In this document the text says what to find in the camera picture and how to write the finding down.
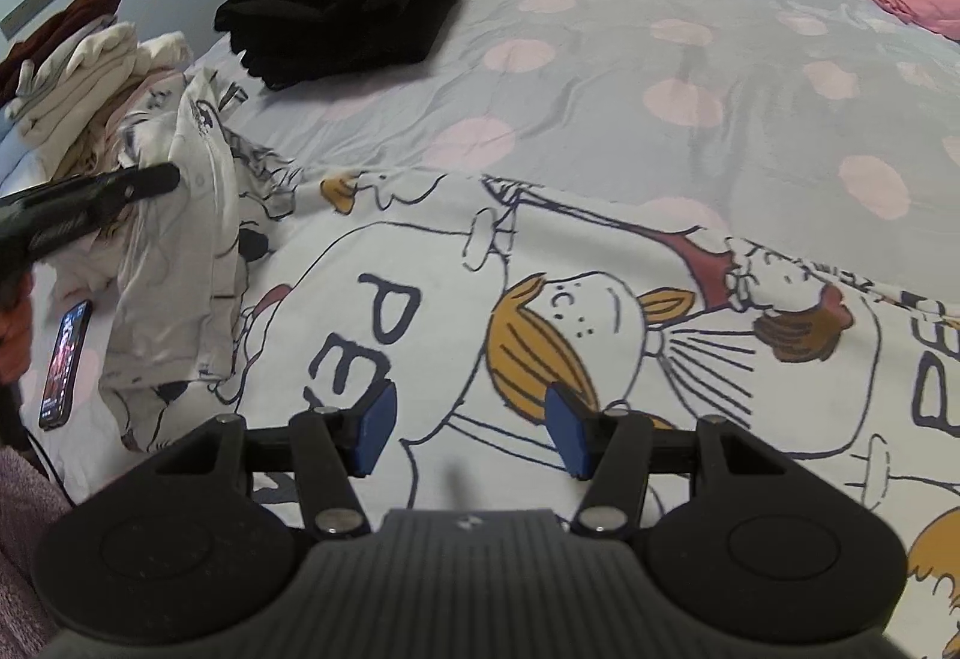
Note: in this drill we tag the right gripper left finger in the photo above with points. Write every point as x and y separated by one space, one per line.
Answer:
324 449

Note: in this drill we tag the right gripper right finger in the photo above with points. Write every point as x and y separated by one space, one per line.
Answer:
615 453

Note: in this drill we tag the white cartoon print garment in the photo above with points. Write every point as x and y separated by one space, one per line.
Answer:
266 288

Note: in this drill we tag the pile of unfolded clothes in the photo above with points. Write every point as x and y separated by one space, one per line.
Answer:
66 87

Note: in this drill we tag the black smartphone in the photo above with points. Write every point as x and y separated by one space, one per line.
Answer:
59 387

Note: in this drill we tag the purple fleece blanket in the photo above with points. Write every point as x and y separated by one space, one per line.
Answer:
30 504

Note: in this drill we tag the grey pink-dotted bed sheet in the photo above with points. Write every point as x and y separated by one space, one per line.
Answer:
696 104

